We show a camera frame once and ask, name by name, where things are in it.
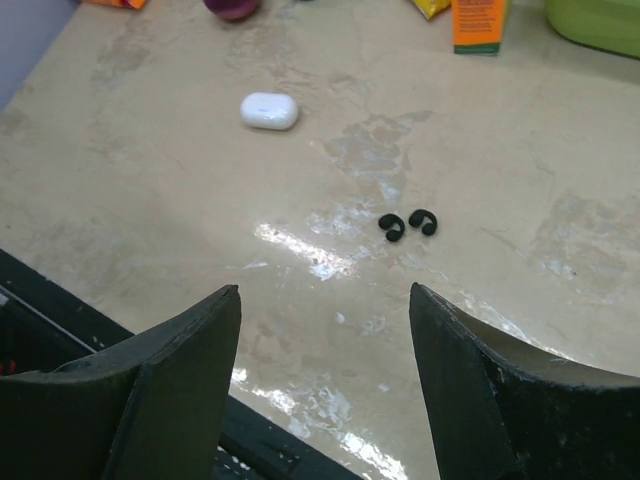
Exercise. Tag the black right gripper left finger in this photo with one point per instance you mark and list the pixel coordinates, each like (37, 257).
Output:
(149, 407)

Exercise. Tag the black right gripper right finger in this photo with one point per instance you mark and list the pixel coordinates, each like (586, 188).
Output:
(500, 408)

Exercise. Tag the black earbud one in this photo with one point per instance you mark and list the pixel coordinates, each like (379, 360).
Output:
(425, 221)
(393, 226)

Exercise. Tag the white earbud charging case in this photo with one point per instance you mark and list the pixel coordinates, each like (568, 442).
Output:
(270, 111)

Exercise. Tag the orange juice carton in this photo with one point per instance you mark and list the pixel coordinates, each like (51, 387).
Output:
(478, 26)

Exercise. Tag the pink orange snack box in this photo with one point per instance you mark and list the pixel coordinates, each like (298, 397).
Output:
(124, 4)

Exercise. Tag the red onion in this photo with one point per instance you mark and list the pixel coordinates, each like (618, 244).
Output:
(232, 10)

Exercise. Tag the green plastic basket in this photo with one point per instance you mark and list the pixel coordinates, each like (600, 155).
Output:
(606, 25)

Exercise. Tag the yellow Lays chips bag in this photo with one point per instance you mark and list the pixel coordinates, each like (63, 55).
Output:
(430, 8)

